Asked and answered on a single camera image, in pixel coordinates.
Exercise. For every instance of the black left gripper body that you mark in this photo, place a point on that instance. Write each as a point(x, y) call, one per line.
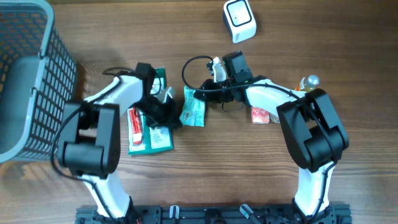
point(158, 113)

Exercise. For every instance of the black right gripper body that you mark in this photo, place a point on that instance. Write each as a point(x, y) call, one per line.
point(222, 84)

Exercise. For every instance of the green white gloves package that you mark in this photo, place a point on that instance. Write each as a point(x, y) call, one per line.
point(155, 140)

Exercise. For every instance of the red coffee stick sachet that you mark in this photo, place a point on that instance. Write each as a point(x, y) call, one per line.
point(135, 127)

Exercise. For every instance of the mint green sachet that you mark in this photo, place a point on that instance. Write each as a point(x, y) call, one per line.
point(193, 111)

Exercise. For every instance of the small orange box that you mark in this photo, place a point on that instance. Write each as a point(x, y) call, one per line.
point(259, 116)

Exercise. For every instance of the green lid jar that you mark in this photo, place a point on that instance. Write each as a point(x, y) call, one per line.
point(274, 118)

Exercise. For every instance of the yellow oil bottle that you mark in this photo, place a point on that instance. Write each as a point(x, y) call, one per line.
point(308, 83)

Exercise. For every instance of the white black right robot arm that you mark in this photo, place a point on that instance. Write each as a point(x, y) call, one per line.
point(313, 132)

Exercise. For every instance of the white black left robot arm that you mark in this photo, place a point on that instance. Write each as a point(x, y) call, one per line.
point(88, 142)

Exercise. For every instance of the white barcode scanner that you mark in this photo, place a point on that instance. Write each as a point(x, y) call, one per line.
point(239, 20)

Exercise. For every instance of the grey plastic mesh basket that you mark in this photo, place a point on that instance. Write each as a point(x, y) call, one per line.
point(38, 76)

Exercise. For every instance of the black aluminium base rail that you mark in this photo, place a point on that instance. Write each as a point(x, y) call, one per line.
point(277, 213)

